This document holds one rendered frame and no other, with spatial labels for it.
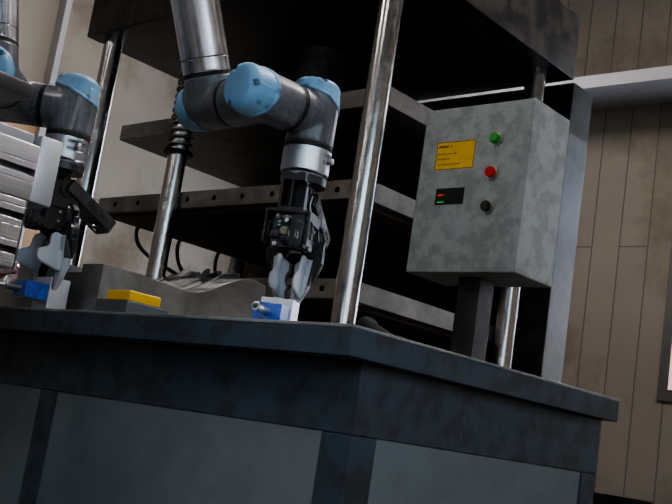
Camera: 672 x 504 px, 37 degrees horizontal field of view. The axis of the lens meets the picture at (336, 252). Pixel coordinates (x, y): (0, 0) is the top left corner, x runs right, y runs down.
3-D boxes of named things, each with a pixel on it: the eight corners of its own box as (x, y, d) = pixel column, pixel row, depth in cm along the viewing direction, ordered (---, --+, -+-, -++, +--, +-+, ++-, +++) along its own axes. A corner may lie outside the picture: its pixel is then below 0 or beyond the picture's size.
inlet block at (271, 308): (269, 327, 139) (275, 288, 140) (235, 322, 141) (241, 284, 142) (294, 339, 152) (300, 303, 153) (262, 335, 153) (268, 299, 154)
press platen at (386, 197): (363, 197, 245) (366, 177, 246) (96, 213, 319) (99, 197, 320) (523, 266, 298) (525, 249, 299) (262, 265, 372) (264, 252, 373)
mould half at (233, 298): (93, 316, 167) (109, 237, 170) (9, 312, 184) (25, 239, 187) (300, 363, 203) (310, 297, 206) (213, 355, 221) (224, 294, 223)
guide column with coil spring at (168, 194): (114, 486, 274) (198, 35, 297) (102, 483, 278) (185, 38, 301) (130, 488, 278) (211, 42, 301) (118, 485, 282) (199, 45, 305)
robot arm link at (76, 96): (59, 82, 178) (107, 90, 178) (46, 142, 176) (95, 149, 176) (48, 66, 171) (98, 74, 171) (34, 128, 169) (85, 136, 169)
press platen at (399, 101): (385, 103, 252) (388, 84, 253) (118, 140, 325) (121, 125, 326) (531, 183, 302) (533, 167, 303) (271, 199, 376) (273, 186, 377)
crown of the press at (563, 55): (381, 98, 235) (417, -141, 246) (64, 143, 322) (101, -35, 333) (561, 197, 295) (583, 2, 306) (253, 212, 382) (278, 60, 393)
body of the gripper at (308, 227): (257, 244, 151) (270, 166, 153) (274, 256, 159) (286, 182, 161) (307, 250, 149) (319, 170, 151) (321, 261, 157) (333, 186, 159)
